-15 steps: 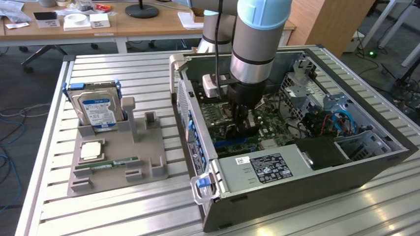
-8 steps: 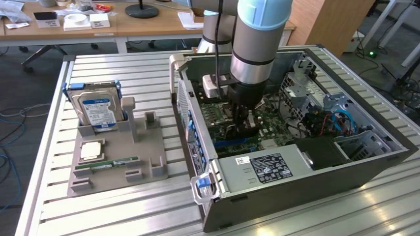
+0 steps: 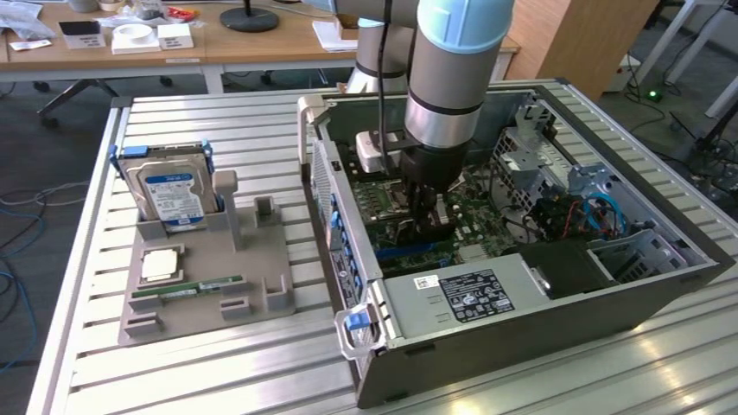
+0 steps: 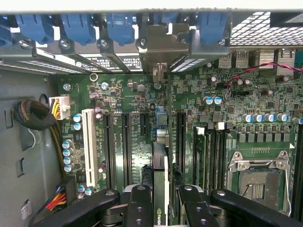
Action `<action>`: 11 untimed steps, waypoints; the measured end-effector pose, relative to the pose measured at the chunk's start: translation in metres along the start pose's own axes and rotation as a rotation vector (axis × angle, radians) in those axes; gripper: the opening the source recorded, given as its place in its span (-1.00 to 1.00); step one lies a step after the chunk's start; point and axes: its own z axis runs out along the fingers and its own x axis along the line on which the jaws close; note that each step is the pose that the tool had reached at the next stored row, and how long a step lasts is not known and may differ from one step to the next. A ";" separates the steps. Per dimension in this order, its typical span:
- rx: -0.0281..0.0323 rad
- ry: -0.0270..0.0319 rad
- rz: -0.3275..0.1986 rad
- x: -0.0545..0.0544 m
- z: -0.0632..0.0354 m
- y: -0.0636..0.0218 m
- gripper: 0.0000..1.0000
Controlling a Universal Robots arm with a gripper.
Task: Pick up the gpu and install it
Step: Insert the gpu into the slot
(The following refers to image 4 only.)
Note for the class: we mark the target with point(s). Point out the white power connector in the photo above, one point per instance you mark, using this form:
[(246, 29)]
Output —
[(62, 107)]

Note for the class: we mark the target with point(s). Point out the blue slot retention clip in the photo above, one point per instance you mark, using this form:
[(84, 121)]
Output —
[(4, 35), (78, 28), (211, 27), (35, 28), (122, 28)]

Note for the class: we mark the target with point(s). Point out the green Dell motherboard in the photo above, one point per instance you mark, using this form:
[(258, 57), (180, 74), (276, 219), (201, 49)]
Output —
[(123, 101)]

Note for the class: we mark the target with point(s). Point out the short black expansion slot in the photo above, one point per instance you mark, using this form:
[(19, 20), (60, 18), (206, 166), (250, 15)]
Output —
[(144, 124)]

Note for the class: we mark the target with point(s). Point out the grey open PC case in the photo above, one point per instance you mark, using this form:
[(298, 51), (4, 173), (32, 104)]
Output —
[(210, 50)]

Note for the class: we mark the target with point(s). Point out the CPU socket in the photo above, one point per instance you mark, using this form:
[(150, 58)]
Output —
[(260, 186)]

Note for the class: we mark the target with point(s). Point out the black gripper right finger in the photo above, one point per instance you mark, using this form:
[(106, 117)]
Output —
[(236, 205)]

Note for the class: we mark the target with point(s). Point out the long black expansion slot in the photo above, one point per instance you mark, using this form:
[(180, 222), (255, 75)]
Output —
[(181, 142), (109, 151), (127, 151)]

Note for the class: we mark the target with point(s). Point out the green RAM stick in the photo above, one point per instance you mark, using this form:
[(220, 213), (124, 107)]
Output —
[(200, 160)]

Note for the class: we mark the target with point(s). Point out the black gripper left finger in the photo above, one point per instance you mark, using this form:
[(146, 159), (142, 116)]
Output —
[(94, 205)]

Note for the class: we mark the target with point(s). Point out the white expansion slot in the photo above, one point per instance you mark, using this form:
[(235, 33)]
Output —
[(90, 146)]

